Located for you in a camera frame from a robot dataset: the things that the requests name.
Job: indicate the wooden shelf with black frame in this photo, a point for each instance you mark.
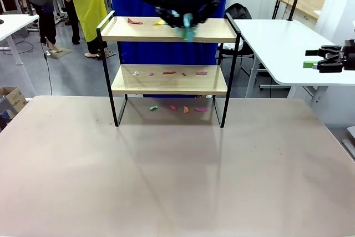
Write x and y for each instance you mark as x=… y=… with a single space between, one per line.
x=166 y=33

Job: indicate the orange paper scrap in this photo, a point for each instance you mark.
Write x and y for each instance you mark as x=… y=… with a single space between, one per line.
x=185 y=109

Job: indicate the light wooden table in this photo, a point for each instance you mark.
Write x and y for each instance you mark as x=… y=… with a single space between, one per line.
x=305 y=5

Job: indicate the teal chenille duster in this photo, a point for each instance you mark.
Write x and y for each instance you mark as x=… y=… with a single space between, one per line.
x=188 y=33

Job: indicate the grey metal frame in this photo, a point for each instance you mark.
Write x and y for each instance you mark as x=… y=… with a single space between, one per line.
x=349 y=142

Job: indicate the yellow paper scrap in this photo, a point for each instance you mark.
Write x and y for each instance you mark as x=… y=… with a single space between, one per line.
x=158 y=23

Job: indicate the white plastic bag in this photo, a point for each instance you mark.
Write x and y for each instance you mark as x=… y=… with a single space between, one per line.
x=231 y=45

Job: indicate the grey floor mat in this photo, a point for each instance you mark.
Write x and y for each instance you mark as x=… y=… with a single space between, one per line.
x=59 y=53

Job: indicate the cardboard box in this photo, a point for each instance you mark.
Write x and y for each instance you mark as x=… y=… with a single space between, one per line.
x=15 y=98

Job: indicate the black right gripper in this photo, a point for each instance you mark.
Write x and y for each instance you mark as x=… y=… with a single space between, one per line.
x=349 y=55

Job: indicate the person in yellow apron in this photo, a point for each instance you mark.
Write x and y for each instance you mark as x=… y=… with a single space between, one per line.
x=87 y=4

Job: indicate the blue curtain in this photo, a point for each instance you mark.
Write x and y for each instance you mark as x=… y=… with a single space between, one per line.
x=133 y=6

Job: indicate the white paper scrap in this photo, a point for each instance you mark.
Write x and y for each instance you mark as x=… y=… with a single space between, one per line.
x=135 y=73

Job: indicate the red paper strip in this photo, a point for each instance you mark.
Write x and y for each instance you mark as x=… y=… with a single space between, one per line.
x=169 y=72

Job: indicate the green paper scrap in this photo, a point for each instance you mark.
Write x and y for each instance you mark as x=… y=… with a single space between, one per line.
x=154 y=108

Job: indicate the black chair with backpack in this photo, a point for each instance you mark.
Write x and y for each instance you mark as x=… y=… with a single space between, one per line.
x=238 y=10

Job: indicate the large white table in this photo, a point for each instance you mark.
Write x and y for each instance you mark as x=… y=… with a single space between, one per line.
x=277 y=42

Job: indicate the white desk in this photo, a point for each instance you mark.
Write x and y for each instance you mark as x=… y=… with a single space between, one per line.
x=14 y=24

